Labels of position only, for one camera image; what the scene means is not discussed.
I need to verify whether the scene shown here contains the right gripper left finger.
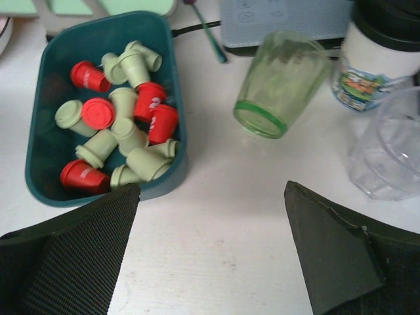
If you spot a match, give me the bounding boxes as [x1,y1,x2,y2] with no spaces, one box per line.
[1,184,140,314]

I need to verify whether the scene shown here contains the red capsule number two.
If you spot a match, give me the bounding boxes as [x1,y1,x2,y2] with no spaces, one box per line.
[134,81,167,123]

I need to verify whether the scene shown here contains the light green cutting board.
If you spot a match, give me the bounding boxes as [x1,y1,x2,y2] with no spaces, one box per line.
[0,0,178,19]

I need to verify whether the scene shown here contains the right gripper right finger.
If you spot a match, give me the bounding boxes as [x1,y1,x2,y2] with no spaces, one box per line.
[284,181,419,314]

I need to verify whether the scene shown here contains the clear plastic cup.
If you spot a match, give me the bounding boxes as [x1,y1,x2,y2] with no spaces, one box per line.
[348,87,419,201]

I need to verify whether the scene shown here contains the teal storage basket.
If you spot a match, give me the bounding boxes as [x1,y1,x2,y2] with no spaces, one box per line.
[25,11,189,207]

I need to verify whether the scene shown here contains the red capsule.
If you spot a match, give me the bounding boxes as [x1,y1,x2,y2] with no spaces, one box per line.
[70,60,111,93]
[60,159,110,194]

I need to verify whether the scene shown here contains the jar with black lid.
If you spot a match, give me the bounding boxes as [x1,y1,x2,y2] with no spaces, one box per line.
[331,1,419,112]

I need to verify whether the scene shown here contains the green capsule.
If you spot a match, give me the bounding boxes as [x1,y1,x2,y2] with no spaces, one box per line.
[111,118,149,157]
[125,41,163,72]
[75,129,117,169]

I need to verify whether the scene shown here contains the green glass cup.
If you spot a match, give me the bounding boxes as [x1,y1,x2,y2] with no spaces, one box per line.
[233,31,331,139]

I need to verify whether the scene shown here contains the blue grey trivet mat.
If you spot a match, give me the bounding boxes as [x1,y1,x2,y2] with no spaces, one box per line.
[219,0,354,58]

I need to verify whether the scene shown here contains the green capsule top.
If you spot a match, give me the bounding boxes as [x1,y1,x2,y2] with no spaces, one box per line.
[125,41,163,72]

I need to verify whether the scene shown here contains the fruit plate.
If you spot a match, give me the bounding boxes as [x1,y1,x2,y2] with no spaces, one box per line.
[0,16,13,54]

